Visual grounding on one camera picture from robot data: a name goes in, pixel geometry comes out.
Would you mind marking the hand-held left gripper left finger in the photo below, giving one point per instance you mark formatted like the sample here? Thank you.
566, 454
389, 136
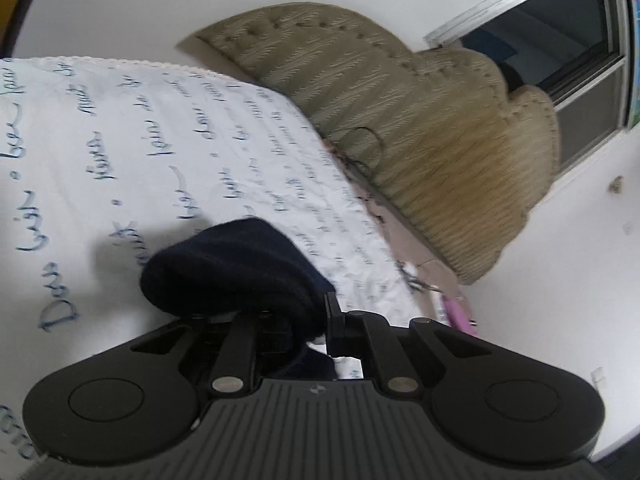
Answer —
241, 345

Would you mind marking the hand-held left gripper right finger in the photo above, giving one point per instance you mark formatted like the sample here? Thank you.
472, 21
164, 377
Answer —
334, 327

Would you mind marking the navy blue knit garment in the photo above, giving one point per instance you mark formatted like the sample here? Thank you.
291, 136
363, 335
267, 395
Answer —
240, 272

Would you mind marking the beige patterned mattress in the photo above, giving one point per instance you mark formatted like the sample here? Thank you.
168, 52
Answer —
395, 240

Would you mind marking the pink cloth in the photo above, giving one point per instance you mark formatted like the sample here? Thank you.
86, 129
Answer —
460, 312

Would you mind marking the white script-print bed sheet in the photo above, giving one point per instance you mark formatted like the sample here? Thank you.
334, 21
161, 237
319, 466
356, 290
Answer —
150, 160

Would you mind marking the beige tufted headboard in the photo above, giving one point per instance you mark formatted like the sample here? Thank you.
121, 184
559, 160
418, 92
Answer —
410, 135

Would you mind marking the white wall socket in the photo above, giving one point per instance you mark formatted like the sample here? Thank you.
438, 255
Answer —
598, 376

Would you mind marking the aluminium frame window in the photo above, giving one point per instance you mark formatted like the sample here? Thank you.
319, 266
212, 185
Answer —
560, 65

